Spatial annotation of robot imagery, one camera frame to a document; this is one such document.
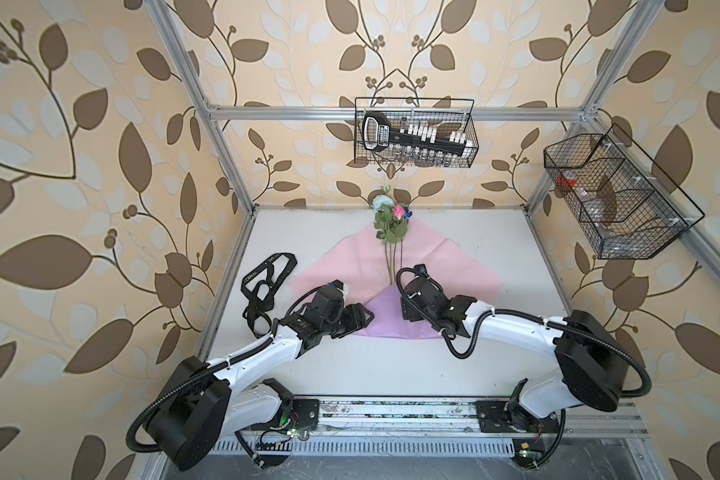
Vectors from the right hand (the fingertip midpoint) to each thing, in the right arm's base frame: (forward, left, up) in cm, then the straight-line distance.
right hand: (414, 303), depth 87 cm
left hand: (-5, +13, +2) cm, 14 cm away
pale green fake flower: (+33, +7, -1) cm, 34 cm away
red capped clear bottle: (+15, -48, +23) cm, 56 cm away
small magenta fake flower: (+36, +1, +2) cm, 36 cm away
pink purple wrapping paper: (+18, +16, -6) cm, 25 cm away
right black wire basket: (+9, -51, +26) cm, 58 cm away
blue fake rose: (+40, -2, -3) cm, 40 cm away
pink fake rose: (+17, +6, -5) cm, 19 cm away
